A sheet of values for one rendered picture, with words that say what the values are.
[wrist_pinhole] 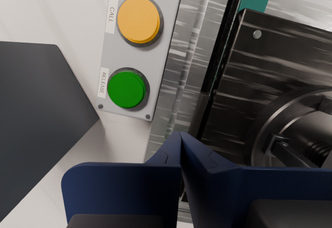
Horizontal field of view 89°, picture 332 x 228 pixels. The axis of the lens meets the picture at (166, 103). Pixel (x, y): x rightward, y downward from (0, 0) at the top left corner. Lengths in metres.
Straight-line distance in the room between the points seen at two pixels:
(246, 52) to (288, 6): 0.10
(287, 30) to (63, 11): 0.30
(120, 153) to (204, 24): 0.27
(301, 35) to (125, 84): 0.18
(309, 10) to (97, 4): 0.29
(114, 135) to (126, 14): 0.22
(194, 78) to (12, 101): 0.18
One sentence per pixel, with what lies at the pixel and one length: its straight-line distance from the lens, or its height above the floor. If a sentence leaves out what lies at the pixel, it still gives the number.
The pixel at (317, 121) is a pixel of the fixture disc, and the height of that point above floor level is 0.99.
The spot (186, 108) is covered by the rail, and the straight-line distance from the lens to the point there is 0.20.
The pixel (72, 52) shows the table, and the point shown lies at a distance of 0.32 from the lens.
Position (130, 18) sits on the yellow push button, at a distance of 0.18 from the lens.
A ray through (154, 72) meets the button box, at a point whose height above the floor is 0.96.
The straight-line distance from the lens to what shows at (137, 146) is 0.34.
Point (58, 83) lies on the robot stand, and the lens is 0.28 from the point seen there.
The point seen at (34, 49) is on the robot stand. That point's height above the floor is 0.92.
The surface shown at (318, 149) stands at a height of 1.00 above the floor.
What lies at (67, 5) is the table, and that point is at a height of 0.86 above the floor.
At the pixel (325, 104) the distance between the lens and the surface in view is 0.22.
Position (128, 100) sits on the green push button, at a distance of 0.19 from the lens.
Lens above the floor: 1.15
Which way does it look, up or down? 73 degrees down
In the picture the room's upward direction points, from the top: 178 degrees clockwise
